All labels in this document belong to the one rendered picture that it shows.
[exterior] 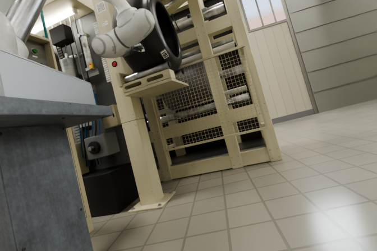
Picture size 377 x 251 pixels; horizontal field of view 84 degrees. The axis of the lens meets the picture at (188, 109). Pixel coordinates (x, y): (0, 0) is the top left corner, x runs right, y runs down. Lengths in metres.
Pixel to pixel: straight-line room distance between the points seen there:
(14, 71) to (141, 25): 0.49
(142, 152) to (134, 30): 0.89
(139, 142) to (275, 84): 3.92
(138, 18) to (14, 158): 0.64
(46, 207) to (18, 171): 0.13
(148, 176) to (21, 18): 1.13
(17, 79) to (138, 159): 1.07
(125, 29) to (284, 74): 4.42
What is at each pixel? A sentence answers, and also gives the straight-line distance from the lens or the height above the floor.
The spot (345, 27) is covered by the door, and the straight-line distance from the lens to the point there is 5.78.
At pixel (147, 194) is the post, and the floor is 0.09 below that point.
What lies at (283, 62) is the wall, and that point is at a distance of 5.15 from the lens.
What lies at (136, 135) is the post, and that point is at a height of 0.51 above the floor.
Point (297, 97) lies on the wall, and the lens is 5.11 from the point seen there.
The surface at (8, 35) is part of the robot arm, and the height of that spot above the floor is 0.93.
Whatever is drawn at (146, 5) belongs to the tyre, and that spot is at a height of 1.26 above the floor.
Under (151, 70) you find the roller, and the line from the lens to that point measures 1.41.
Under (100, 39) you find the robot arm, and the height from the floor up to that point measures 0.93.
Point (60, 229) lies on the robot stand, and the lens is 0.81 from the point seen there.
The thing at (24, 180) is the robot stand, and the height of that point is 0.46.
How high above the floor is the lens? 0.50
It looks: 4 degrees up
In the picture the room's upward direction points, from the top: 15 degrees counter-clockwise
